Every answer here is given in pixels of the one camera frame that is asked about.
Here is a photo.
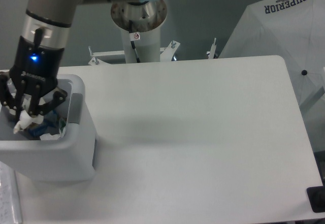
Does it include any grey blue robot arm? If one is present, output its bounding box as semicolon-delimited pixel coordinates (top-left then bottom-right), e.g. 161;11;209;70
1;0;155;120

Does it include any black device at edge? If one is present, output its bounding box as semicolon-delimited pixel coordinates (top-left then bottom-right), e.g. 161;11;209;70
307;186;324;213

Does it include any white superior umbrella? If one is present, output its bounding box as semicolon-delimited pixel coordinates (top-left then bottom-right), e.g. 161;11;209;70
220;0;324;104

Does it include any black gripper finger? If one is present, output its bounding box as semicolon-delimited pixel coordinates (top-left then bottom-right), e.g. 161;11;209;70
27;88;68;116
1;73;25;121

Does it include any blue snack wrapper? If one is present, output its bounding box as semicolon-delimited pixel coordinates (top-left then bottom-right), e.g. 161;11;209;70
27;110;67;138

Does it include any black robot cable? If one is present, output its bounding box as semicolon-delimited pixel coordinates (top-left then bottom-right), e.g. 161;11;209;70
128;19;142;63

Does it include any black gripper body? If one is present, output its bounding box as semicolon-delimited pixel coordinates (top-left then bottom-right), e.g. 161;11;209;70
9;36;64;97

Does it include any white metal base frame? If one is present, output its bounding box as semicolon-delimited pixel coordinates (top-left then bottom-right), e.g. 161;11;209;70
88;38;220;66

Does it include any white trash can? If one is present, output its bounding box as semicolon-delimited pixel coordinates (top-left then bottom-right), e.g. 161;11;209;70
1;74;97;181

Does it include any white green wrapper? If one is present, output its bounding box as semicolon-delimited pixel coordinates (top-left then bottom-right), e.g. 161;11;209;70
13;98;44;134

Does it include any white tissue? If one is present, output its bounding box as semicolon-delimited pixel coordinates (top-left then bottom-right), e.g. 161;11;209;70
40;133;61;141

